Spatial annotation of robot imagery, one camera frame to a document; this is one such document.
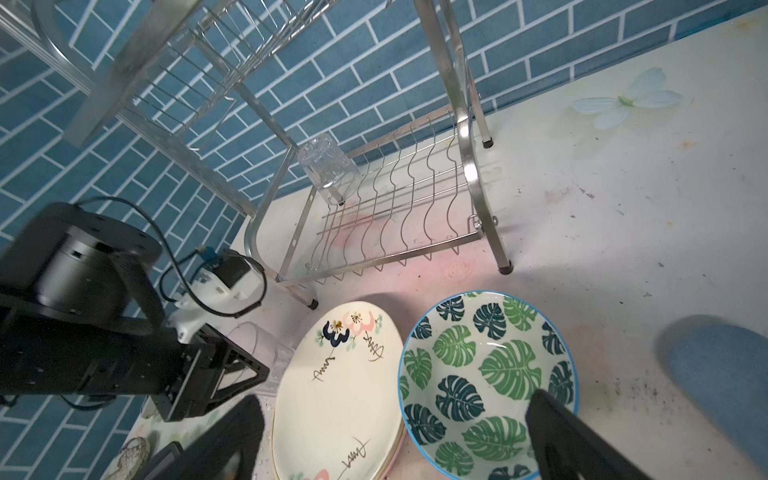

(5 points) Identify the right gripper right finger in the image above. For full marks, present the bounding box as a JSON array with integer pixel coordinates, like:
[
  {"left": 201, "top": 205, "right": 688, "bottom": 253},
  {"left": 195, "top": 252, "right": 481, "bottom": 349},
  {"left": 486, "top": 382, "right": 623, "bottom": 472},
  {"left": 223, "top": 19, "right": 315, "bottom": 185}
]
[{"left": 525, "top": 389, "right": 649, "bottom": 480}]

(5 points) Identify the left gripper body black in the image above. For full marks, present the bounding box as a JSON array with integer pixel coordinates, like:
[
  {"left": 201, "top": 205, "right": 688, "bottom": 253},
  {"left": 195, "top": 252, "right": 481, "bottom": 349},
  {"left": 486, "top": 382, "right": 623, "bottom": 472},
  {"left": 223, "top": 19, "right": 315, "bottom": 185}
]
[{"left": 1, "top": 317, "right": 192, "bottom": 398}]

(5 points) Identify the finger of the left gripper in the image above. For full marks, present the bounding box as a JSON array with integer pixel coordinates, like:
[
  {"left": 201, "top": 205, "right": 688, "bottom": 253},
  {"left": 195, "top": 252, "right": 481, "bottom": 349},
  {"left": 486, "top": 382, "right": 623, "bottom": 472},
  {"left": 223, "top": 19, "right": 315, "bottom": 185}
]
[{"left": 208, "top": 334, "right": 270, "bottom": 408}]

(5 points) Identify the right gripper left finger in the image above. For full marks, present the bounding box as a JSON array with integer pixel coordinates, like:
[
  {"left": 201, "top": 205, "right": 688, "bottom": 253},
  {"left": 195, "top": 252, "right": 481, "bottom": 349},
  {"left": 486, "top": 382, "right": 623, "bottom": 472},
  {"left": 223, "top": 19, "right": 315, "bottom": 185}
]
[{"left": 158, "top": 395, "right": 265, "bottom": 480}]

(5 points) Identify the clear glass cup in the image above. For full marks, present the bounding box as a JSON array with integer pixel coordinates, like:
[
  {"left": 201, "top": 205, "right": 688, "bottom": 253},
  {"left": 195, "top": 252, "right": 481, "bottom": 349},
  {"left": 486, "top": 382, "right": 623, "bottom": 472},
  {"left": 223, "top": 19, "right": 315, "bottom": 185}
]
[
  {"left": 226, "top": 322, "right": 295, "bottom": 397},
  {"left": 297, "top": 133, "right": 361, "bottom": 207}
]

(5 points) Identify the white plate with painted design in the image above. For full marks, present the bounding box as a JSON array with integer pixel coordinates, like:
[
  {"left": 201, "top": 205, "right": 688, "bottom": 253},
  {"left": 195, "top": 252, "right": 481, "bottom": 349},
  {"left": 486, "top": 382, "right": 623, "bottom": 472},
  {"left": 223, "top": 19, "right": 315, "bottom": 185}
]
[{"left": 271, "top": 301, "right": 404, "bottom": 479}]

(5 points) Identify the green leaf pattern bowl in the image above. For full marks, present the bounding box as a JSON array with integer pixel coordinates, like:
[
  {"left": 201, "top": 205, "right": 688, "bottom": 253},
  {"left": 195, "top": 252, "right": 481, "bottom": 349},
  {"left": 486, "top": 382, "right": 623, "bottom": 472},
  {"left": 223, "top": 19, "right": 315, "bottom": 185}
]
[{"left": 398, "top": 291, "right": 580, "bottom": 479}]

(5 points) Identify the steel two-tier dish rack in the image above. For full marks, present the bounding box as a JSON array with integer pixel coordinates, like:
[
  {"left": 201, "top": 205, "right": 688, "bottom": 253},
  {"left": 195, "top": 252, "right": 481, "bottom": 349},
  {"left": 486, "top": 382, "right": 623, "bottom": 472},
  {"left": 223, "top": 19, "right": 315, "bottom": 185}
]
[{"left": 0, "top": 0, "right": 515, "bottom": 311}]

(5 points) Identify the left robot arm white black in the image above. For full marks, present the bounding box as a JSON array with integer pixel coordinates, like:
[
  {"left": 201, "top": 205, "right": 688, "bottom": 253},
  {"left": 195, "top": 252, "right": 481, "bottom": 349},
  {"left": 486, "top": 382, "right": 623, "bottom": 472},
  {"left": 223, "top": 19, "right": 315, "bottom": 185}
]
[{"left": 1, "top": 202, "right": 270, "bottom": 422}]

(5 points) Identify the black calculator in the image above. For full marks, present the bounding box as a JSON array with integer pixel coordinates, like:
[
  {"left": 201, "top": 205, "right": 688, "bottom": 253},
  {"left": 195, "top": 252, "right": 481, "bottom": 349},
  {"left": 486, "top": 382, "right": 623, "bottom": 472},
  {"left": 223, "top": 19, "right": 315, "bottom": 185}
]
[{"left": 133, "top": 441, "right": 184, "bottom": 480}]

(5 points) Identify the white cloth rag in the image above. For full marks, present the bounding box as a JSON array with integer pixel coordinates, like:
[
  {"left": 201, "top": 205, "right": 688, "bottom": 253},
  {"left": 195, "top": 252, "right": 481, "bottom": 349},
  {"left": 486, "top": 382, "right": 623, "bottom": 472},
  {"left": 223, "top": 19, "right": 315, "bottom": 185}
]
[{"left": 102, "top": 437, "right": 150, "bottom": 480}]

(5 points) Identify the blue grey cylinder object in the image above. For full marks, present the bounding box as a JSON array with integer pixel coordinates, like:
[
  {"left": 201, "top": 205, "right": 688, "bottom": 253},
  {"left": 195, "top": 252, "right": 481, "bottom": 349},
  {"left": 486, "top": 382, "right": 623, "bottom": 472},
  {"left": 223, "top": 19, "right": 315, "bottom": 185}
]
[{"left": 654, "top": 314, "right": 767, "bottom": 474}]

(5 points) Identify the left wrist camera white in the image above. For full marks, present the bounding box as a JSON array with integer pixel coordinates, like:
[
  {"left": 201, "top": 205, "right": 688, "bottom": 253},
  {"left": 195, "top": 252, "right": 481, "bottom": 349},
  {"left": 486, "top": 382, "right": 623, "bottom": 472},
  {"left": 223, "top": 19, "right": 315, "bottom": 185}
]
[{"left": 168, "top": 249, "right": 268, "bottom": 345}]

